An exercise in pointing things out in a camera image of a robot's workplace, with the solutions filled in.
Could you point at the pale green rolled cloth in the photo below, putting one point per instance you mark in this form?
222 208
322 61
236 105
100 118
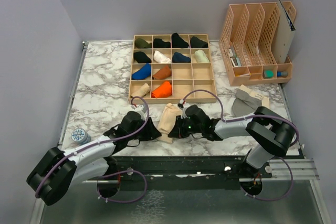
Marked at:
201 56

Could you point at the brown rolled cloth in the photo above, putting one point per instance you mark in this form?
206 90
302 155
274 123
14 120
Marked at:
163 73

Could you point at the wooden compartment tray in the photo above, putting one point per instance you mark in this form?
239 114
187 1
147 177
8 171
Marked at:
185 78

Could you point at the black rolled cloth left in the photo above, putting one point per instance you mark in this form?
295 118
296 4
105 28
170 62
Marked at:
141 57

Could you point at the white rolled cloth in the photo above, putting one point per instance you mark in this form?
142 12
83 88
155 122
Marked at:
160 58

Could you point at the pink file organizer rack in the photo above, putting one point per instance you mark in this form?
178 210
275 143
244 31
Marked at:
250 29

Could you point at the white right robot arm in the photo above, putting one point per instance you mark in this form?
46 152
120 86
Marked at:
273 133

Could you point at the olive green rolled cloth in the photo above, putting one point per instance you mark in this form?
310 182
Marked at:
142 44

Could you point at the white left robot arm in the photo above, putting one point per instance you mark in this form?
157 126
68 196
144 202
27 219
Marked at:
58 170

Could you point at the blue grey cylinder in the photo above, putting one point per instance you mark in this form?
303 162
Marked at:
282 74

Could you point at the grey folder in rack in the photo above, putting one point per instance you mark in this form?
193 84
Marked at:
285 31

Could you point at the orange rolled cloth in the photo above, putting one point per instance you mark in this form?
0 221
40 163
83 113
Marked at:
163 91

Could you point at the black rolled cloth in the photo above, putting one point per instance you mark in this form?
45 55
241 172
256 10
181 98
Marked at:
141 57
178 42
160 43

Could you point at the blue rolled cloth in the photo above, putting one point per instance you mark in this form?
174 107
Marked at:
142 73

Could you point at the cards in rack slot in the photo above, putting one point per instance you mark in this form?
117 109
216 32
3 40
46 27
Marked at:
238 69

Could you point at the cream folded underwear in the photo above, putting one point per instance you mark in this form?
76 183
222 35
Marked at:
263 98

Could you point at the grey underwear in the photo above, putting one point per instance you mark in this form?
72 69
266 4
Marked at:
239 108

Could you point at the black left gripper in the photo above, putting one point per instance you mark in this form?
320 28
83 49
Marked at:
151 131

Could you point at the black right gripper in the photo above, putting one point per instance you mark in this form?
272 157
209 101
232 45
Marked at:
179 131

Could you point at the beige boxer underwear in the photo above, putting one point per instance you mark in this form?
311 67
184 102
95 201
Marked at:
167 122

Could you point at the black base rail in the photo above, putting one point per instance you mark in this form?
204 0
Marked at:
138 182

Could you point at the beige rolled cloth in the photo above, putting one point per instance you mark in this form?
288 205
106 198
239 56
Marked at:
141 91

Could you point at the dark green rolled cloth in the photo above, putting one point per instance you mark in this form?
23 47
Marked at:
195 42

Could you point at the navy rolled cloth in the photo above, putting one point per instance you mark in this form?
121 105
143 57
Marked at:
180 58

